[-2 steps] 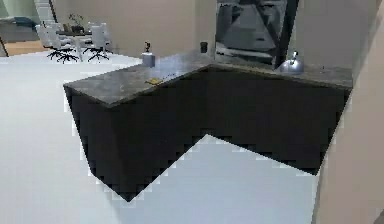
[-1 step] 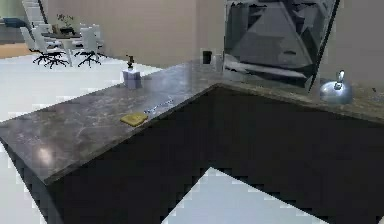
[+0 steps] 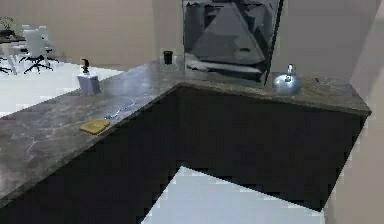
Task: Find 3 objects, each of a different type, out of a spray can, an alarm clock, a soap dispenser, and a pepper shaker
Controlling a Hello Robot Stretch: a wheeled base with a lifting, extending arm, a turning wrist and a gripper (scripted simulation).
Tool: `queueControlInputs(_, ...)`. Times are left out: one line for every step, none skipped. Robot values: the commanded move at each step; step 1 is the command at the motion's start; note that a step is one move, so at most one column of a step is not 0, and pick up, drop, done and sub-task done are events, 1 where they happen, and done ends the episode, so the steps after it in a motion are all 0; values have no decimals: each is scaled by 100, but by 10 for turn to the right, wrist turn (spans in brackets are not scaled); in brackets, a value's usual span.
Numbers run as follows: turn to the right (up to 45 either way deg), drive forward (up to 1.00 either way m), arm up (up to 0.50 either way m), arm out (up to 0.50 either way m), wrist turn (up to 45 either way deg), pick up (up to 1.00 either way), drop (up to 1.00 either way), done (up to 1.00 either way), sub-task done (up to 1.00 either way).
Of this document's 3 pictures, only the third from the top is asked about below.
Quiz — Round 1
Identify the silver butter knife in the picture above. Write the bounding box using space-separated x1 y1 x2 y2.
104 102 137 120

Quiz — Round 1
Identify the silver kettle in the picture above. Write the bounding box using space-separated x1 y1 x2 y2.
272 63 303 97

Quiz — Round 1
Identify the white table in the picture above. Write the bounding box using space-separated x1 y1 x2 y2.
0 35 28 76

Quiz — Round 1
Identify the white office chair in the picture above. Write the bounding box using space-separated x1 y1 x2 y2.
18 28 55 75

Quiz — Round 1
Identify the white soap dispenser black pump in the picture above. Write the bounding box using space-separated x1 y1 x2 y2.
76 58 102 96

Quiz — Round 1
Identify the dark marble kitchen counter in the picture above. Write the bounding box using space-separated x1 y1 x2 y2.
0 57 373 224

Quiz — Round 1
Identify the green house plant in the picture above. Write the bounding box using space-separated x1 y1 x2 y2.
0 15 16 38

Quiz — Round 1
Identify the yellow sponge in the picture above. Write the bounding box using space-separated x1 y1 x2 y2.
78 119 111 136

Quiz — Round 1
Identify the black cup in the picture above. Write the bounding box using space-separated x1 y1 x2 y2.
162 50 174 66

